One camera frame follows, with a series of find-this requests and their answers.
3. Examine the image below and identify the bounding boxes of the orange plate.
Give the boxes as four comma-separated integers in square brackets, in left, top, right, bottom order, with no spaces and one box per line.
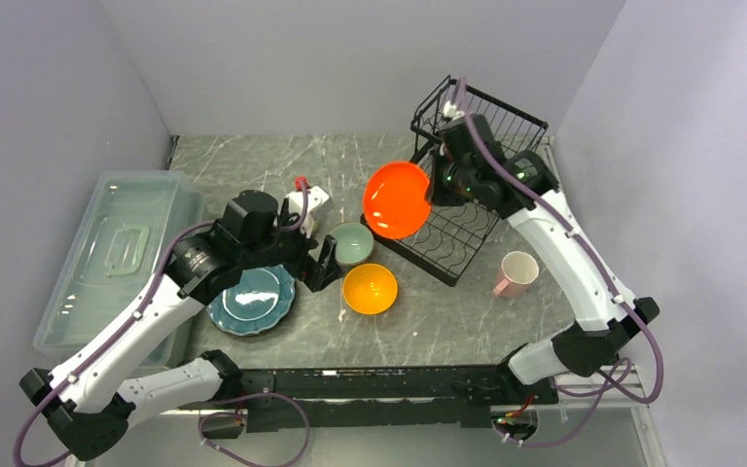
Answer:
[363,161,431,240]

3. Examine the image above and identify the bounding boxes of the yellow ribbed bowl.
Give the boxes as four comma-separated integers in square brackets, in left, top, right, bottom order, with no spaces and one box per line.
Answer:
[341,264,399,315]

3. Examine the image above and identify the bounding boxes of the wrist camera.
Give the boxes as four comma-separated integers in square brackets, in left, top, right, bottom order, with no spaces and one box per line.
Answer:
[442,97,465,121]
[285,176,335,222]

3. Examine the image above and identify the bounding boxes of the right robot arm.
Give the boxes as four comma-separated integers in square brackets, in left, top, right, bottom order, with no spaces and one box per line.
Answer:
[428,111,659,404]

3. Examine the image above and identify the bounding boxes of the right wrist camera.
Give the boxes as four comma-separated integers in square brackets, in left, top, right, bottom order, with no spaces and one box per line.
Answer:
[442,97,465,121]

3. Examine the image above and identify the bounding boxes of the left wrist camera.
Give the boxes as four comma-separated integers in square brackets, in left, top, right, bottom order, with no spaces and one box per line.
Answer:
[285,176,335,222]

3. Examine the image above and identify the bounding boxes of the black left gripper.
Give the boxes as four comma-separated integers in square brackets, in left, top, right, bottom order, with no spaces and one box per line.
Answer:
[239,198,344,290]

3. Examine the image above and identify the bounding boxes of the teal scalloped plate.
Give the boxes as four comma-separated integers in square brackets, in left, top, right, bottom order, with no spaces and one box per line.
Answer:
[208,266,297,337]

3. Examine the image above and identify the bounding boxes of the black wire dish rack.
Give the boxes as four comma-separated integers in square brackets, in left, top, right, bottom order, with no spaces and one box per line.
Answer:
[360,76,558,286]

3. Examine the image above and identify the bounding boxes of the clear plastic storage box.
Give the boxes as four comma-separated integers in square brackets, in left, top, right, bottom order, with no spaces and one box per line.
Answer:
[33,170,205,363]

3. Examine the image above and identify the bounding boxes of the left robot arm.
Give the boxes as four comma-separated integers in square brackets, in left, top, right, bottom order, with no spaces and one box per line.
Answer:
[19,184,341,461]

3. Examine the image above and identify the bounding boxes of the light green ceramic bowl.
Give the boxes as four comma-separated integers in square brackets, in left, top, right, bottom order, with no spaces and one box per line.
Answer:
[329,222,374,266]

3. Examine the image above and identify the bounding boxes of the pale yellow mug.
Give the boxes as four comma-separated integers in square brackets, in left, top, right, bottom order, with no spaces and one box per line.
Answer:
[300,213,318,236]

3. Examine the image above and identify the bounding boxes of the pink mug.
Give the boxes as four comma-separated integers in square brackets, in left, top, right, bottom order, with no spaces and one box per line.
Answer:
[492,251,540,299]

